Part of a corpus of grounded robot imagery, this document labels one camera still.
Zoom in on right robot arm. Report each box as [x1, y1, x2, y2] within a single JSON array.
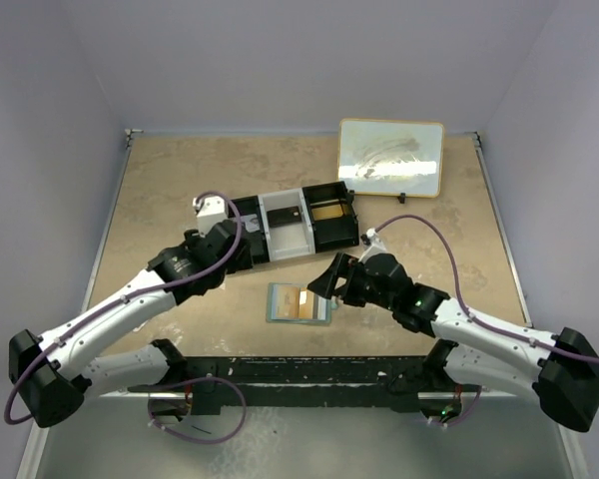
[[307, 253, 599, 432]]

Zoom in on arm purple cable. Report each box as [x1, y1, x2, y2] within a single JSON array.
[[361, 214, 599, 373], [3, 191, 245, 426]]

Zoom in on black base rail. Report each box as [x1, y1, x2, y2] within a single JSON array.
[[127, 354, 483, 416]]

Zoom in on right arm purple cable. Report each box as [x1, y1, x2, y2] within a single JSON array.
[[361, 214, 599, 373]]

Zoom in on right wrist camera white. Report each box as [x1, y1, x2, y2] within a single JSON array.
[[359, 228, 387, 263]]

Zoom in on green card holder wallet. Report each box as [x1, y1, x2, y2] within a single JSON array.
[[267, 282, 338, 325]]

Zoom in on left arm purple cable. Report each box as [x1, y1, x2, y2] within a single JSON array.
[[3, 191, 245, 426]]

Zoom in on silver VIP card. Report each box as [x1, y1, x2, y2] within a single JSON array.
[[241, 214, 261, 233]]

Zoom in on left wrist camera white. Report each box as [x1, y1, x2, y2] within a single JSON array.
[[193, 195, 229, 236]]

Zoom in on black white sorting tray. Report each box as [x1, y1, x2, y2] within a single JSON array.
[[233, 181, 359, 270]]

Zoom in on gold card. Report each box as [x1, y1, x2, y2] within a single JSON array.
[[310, 202, 345, 222]]

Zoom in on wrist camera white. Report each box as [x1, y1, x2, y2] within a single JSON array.
[[193, 195, 229, 236], [359, 228, 387, 263]]

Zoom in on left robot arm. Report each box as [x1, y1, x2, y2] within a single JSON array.
[[3, 220, 250, 428]]

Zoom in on orange card in wallet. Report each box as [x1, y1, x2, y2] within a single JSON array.
[[298, 289, 318, 319]]

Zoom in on white board wooden frame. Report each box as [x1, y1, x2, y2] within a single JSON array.
[[337, 118, 445, 199]]

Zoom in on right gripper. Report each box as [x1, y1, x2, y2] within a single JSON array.
[[307, 252, 396, 311]]

